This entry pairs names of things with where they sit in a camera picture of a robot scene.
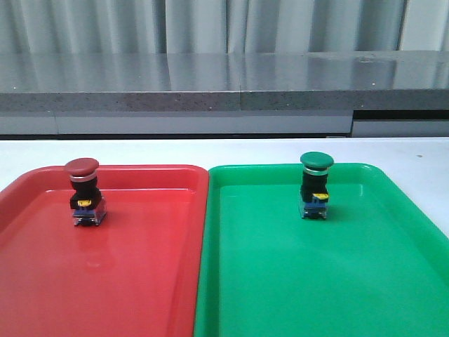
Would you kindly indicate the green mushroom push button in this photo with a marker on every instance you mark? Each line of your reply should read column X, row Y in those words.
column 314, row 196

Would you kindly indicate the red mushroom push button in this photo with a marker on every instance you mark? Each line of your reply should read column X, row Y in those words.
column 87, row 203

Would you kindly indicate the red plastic tray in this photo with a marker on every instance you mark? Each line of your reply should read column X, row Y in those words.
column 136, row 274

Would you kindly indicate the green plastic tray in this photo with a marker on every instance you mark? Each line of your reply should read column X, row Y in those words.
column 376, row 266

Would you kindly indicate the grey stone counter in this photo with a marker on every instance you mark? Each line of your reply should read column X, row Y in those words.
column 207, row 95

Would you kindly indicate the grey pleated curtain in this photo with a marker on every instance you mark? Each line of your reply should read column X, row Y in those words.
column 222, row 26

